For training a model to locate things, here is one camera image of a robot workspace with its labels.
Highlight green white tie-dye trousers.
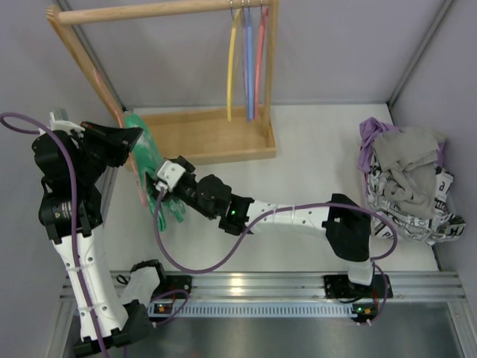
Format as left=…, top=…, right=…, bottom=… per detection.
left=125, top=113, right=186, bottom=232

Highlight pink clothes hanger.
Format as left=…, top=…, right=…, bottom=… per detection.
left=93, top=69, right=148, bottom=207

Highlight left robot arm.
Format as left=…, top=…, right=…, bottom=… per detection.
left=32, top=122, right=162, bottom=357

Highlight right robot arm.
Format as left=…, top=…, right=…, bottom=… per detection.
left=157, top=157, right=376, bottom=287

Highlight yellow clothes hanger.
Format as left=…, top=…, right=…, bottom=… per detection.
left=226, top=9, right=242, bottom=122

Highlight blue clothes hanger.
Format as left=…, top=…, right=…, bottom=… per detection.
left=242, top=10, right=255, bottom=122

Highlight coral clothes hanger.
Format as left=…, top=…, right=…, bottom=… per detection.
left=253, top=7, right=269, bottom=119

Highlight wooden clothes rack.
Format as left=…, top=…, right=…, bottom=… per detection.
left=45, top=1, right=279, bottom=165

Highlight grey garment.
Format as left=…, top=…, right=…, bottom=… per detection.
left=373, top=127, right=446, bottom=219

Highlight black white printed garment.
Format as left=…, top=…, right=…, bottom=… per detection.
left=364, top=155, right=466, bottom=245

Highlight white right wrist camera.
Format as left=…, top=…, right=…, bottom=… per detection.
left=155, top=160, right=186, bottom=192

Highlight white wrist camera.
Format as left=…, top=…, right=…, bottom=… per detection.
left=48, top=108, right=86, bottom=134
left=155, top=160, right=186, bottom=192

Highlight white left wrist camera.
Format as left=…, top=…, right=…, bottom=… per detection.
left=48, top=108, right=86, bottom=134

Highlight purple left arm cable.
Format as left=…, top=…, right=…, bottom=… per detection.
left=0, top=112, right=191, bottom=358

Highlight light blue cable duct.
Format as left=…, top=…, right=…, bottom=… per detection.
left=148, top=301, right=373, bottom=319

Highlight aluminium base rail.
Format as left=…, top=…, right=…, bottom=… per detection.
left=61, top=271, right=467, bottom=299

